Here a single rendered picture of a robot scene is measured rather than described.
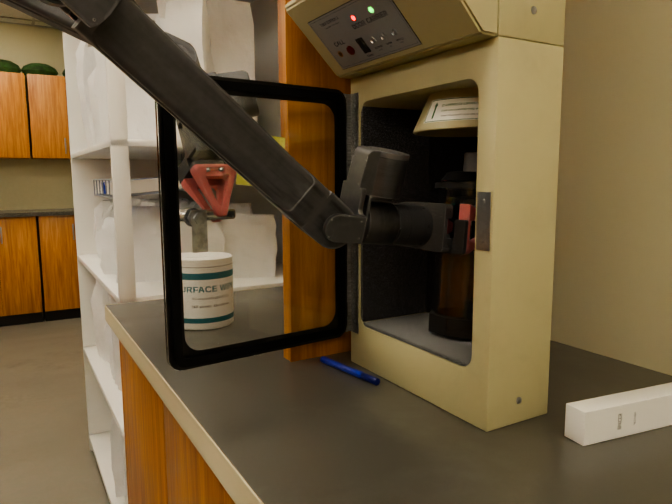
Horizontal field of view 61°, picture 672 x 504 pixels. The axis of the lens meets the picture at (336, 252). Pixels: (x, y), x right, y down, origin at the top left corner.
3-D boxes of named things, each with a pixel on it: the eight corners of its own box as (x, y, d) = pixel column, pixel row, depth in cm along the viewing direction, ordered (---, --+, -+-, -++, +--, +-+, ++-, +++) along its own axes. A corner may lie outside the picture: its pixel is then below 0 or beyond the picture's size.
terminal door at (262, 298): (347, 335, 95) (346, 90, 90) (168, 373, 77) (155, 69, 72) (344, 334, 95) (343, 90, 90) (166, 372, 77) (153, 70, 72)
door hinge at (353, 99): (350, 330, 97) (350, 94, 91) (358, 334, 94) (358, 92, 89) (342, 331, 96) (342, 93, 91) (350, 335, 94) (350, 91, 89)
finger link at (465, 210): (472, 206, 85) (423, 201, 80) (509, 207, 79) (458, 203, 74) (468, 251, 86) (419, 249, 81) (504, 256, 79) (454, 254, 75)
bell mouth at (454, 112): (476, 138, 94) (476, 104, 93) (566, 130, 79) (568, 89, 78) (388, 134, 85) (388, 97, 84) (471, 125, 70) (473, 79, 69)
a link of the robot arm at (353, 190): (294, 221, 76) (322, 242, 69) (310, 135, 73) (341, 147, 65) (370, 226, 82) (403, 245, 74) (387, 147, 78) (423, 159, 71)
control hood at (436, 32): (349, 79, 91) (349, 14, 90) (500, 35, 64) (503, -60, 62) (284, 73, 86) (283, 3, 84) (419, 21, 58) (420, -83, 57)
